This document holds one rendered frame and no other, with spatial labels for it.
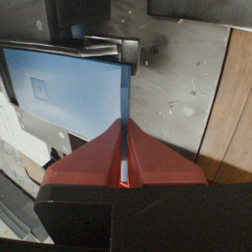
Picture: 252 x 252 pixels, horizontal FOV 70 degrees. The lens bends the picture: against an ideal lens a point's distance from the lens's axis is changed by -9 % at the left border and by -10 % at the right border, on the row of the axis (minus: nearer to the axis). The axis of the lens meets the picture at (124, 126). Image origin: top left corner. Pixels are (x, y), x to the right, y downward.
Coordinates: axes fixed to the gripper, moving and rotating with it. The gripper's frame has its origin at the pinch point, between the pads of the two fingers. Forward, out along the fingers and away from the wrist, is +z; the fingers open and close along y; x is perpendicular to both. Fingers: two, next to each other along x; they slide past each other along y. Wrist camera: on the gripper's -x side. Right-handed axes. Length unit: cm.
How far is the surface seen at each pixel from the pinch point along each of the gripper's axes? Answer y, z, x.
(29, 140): 24.1, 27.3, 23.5
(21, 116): 13.1, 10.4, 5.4
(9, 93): 13.7, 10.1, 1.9
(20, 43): 9.1, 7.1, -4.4
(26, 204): 245, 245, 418
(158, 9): -2.8, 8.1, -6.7
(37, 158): 23.7, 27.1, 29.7
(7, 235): 270, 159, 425
